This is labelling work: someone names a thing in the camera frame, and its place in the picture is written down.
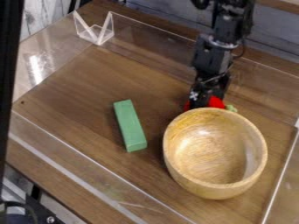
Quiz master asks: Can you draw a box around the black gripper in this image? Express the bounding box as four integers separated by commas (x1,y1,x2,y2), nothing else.
189,34,236,109

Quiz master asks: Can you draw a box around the red plush strawberry toy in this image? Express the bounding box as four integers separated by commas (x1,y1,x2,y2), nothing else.
182,95,238,114

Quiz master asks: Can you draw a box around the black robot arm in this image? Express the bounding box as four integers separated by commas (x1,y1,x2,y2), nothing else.
184,0,256,111

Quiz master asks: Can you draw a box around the wooden bowl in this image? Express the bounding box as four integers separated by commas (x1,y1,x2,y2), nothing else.
162,108,266,200

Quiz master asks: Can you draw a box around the green rectangular block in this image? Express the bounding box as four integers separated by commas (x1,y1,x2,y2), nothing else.
113,100,146,152

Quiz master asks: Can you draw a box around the black clamp under table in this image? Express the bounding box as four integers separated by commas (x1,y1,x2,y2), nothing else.
0,195,65,224

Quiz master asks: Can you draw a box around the clear acrylic tray wall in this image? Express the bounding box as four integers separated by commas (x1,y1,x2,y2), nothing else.
8,6,299,224

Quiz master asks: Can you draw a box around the clear acrylic corner bracket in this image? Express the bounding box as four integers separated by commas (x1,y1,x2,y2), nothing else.
72,11,114,46

